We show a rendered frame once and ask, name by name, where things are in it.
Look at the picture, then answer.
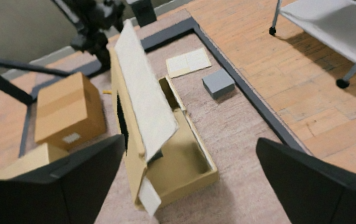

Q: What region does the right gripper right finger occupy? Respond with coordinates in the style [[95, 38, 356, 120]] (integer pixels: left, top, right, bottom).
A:
[[255, 137, 356, 224]]

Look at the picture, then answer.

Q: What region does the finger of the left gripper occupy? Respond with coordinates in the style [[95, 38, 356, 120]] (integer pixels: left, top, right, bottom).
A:
[[87, 40, 111, 58], [113, 10, 124, 33]]

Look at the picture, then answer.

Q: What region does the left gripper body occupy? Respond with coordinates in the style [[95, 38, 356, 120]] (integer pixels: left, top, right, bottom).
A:
[[68, 0, 126, 51]]

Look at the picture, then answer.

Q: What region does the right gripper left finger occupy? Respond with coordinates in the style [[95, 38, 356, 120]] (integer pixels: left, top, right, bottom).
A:
[[0, 134, 125, 224]]

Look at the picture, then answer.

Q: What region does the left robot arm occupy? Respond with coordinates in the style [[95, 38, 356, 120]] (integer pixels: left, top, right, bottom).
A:
[[53, 0, 118, 66]]

